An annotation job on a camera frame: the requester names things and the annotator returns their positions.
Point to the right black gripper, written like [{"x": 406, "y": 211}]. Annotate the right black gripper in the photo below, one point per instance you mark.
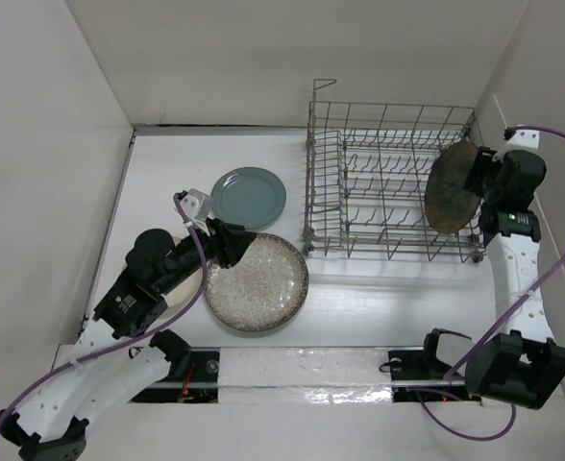
[{"x": 480, "y": 166}]

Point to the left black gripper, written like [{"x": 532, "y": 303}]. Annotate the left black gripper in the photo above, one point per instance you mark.
[{"x": 232, "y": 240}]

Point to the blue-grey round plate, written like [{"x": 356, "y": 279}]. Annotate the blue-grey round plate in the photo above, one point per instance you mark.
[{"x": 251, "y": 197}]

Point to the brown glazed round plate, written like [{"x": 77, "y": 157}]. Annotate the brown glazed round plate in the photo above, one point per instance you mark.
[{"x": 449, "y": 207}]

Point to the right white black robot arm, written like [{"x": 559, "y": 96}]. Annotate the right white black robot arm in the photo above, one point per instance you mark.
[{"x": 517, "y": 361}]

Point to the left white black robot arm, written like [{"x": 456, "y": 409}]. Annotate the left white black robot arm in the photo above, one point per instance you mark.
[{"x": 121, "y": 350}]

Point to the speckled white dark-rimmed plate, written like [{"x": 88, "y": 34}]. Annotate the speckled white dark-rimmed plate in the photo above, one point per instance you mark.
[{"x": 263, "y": 291}]

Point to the cream divided plate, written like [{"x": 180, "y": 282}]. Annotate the cream divided plate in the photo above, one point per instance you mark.
[{"x": 185, "y": 291}]

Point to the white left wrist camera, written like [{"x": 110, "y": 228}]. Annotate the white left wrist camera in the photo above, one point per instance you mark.
[{"x": 194, "y": 206}]

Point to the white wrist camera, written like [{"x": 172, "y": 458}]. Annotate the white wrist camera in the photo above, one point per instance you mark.
[
  {"x": 516, "y": 138},
  {"x": 194, "y": 206}
]

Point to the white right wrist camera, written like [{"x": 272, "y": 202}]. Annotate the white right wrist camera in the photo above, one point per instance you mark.
[{"x": 516, "y": 138}]

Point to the grey wire dish rack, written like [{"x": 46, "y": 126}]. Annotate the grey wire dish rack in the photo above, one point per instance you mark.
[{"x": 367, "y": 168}]

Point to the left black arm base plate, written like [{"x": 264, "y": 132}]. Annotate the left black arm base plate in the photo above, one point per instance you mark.
[{"x": 196, "y": 381}]

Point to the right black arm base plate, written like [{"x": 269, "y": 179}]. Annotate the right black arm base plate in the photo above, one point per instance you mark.
[{"x": 414, "y": 376}]

